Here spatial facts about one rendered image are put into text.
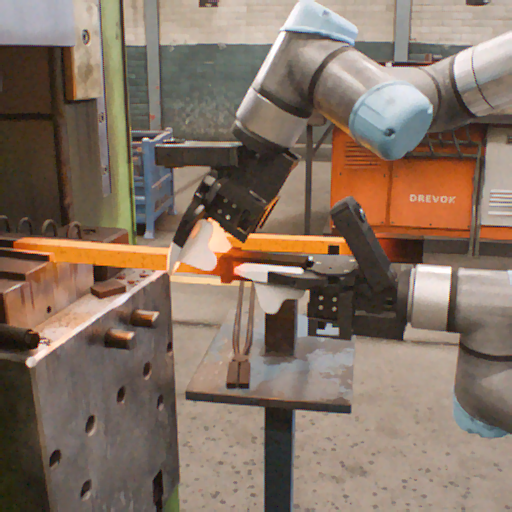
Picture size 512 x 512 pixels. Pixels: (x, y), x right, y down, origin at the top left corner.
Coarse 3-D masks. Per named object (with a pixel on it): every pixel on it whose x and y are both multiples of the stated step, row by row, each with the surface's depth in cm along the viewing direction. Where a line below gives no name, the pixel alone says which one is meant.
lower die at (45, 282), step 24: (72, 240) 93; (0, 264) 83; (24, 264) 83; (48, 264) 84; (72, 264) 89; (0, 288) 77; (24, 288) 79; (48, 288) 84; (72, 288) 90; (0, 312) 76; (24, 312) 80
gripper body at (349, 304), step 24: (312, 264) 77; (336, 264) 74; (408, 264) 72; (336, 288) 71; (360, 288) 72; (408, 288) 69; (312, 312) 74; (336, 312) 73; (360, 312) 73; (384, 312) 73; (336, 336) 73; (384, 336) 73
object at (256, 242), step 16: (256, 240) 108; (272, 240) 108; (288, 240) 108; (304, 240) 107; (320, 240) 107; (336, 240) 107; (384, 240) 106; (400, 240) 105; (416, 240) 104; (400, 256) 106; (416, 256) 106
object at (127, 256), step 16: (32, 240) 87; (48, 240) 87; (64, 240) 87; (64, 256) 84; (80, 256) 83; (96, 256) 83; (112, 256) 82; (128, 256) 81; (144, 256) 80; (160, 256) 80; (224, 256) 76; (240, 256) 77; (256, 256) 76; (272, 256) 76; (288, 256) 76; (304, 256) 76; (192, 272) 79; (208, 272) 78; (224, 272) 76
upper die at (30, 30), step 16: (0, 0) 70; (16, 0) 72; (32, 0) 75; (48, 0) 78; (64, 0) 81; (0, 16) 70; (16, 16) 73; (32, 16) 75; (48, 16) 78; (64, 16) 81; (0, 32) 70; (16, 32) 73; (32, 32) 76; (48, 32) 79; (64, 32) 82; (0, 48) 85; (16, 48) 85
